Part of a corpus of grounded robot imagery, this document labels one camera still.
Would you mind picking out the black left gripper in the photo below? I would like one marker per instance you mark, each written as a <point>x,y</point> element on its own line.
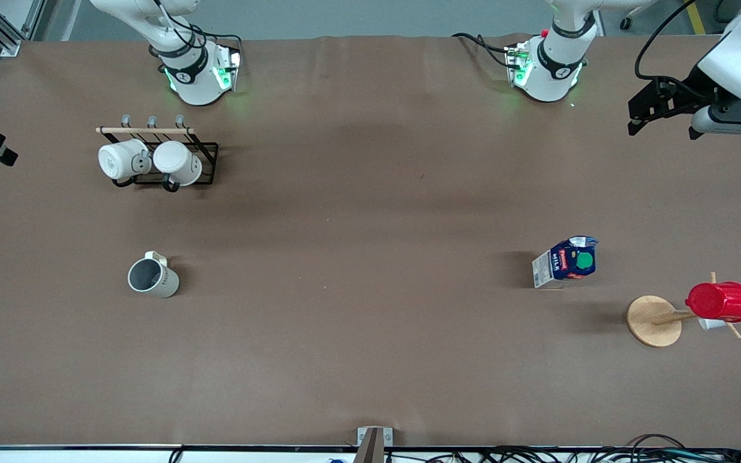
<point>688,92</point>

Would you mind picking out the blue milk carton green cap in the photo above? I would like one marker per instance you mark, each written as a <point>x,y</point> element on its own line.
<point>567,260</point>

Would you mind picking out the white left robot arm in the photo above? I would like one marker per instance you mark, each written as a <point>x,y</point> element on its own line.
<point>557,61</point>

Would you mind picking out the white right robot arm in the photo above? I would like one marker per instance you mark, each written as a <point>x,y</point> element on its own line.
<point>193,80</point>

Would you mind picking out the red plastic cup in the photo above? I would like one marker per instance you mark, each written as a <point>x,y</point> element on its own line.
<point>721,302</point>

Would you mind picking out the small white cup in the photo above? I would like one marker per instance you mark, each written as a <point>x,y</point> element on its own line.
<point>710,325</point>

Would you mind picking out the wooden mug tree stand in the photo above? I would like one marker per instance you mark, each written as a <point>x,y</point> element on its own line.
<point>652,321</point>

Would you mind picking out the white mug with grey inside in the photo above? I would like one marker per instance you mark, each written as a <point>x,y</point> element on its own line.
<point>159,281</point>

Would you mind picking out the brown table cover sheet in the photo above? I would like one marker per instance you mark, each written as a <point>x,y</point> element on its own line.
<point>370,206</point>

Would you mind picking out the grey metal mount bracket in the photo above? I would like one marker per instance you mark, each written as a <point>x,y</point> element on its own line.
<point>374,444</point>

